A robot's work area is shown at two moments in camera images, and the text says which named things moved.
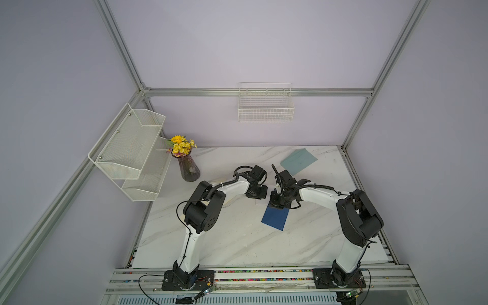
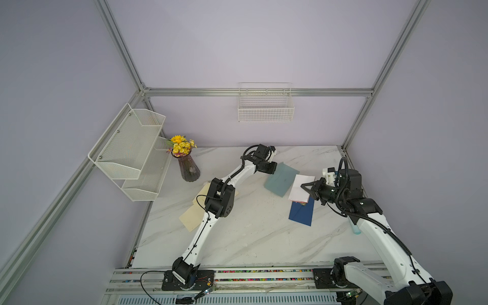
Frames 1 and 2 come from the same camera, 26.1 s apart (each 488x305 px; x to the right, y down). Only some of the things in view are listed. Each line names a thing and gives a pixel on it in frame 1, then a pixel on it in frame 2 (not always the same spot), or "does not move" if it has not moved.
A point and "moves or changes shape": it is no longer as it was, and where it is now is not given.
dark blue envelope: (276, 217) → (302, 212)
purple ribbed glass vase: (190, 171) does not move
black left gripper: (262, 196) → (271, 171)
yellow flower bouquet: (181, 147) does not move
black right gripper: (274, 203) → (316, 185)
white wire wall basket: (265, 102) does not move
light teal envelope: (298, 160) moves or changes shape
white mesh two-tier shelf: (132, 150) does not move
